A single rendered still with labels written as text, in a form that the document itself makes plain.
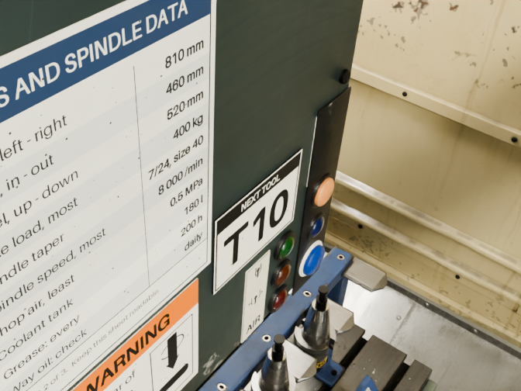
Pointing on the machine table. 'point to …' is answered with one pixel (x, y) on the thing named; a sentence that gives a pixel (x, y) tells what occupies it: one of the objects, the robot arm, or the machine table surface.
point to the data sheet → (101, 183)
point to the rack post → (332, 371)
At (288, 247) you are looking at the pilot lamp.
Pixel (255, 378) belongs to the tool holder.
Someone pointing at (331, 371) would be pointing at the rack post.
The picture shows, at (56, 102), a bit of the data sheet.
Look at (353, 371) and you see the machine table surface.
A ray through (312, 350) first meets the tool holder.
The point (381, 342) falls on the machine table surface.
